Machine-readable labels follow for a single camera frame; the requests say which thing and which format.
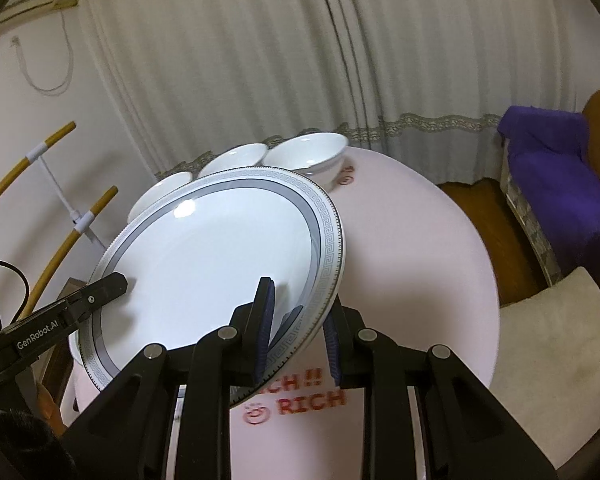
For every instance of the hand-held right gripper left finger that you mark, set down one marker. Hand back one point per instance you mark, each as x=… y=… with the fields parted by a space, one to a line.
x=262 y=355

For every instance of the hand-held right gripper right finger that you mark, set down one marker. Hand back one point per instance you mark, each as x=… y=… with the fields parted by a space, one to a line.
x=331 y=350

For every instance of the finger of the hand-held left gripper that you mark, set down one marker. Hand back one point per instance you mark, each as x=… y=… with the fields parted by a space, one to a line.
x=107 y=287

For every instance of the white plate grey rim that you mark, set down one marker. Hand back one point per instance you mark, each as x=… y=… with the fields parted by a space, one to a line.
x=205 y=260

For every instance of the white bowl grey band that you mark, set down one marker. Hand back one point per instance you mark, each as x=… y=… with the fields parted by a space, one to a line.
x=235 y=156
x=305 y=152
x=155 y=192

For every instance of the person's left forearm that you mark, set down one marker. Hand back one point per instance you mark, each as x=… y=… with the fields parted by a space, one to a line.
x=25 y=445

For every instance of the round table pink cloth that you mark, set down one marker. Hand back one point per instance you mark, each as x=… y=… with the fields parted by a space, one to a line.
x=420 y=260

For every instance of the white cushion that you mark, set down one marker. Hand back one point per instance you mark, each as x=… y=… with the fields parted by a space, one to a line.
x=550 y=350

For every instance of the patterned sofa cover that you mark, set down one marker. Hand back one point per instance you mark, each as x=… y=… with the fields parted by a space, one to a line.
x=530 y=220

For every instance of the purple blanket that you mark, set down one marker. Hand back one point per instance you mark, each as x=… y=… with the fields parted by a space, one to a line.
x=555 y=170

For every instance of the short wooden barre rail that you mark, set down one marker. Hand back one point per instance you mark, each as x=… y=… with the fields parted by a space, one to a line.
x=60 y=255

